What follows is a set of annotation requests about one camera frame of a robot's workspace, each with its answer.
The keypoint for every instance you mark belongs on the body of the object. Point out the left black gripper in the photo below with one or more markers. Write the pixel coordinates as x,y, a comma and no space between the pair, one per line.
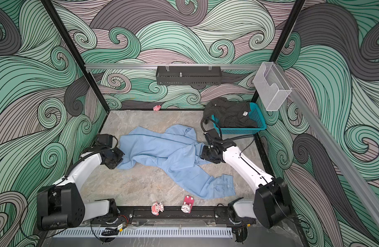
120,154

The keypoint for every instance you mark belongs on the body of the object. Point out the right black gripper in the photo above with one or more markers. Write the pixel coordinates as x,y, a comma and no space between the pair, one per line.
204,155

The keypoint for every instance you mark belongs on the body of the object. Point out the light blue long sleeve shirt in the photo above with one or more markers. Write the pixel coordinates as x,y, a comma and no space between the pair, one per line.
177,152

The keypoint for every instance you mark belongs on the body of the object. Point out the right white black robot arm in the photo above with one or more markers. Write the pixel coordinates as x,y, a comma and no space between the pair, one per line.
272,201

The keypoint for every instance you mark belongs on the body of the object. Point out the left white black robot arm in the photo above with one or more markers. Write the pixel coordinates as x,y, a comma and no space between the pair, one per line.
60,205

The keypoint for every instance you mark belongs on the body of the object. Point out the dark grey long sleeve shirt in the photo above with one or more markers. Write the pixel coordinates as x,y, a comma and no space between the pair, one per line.
230,114

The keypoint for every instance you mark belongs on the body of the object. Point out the teal plastic basket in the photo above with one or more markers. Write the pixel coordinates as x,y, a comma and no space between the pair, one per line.
255,114

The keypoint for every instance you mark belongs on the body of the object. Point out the pink white figurine toy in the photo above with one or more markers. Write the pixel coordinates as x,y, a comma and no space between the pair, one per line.
157,208

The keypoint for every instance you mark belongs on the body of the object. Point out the pink toy at back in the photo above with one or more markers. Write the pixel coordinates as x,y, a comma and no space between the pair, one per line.
157,108

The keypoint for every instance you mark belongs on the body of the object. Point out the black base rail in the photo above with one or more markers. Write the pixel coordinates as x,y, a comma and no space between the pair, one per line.
219,214

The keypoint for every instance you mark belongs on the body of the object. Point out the white slotted cable duct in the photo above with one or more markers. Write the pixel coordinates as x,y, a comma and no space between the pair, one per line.
151,232

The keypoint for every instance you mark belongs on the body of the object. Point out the clear plastic wall bin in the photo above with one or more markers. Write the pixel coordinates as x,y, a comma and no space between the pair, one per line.
272,85

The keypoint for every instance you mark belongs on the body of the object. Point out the black perforated wall tray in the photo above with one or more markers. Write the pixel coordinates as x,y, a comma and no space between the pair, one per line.
189,75

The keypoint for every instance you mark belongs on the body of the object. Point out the aluminium wall rail back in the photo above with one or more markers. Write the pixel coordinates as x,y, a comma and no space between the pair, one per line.
150,66

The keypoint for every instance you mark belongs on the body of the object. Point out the black frame post left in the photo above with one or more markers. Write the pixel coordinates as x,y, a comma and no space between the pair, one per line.
51,11

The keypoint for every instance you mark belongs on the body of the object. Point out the black frame post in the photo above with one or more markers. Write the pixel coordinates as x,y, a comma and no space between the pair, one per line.
51,11
286,14

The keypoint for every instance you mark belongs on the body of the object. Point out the black frame post right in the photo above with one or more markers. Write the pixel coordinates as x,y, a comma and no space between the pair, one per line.
286,14

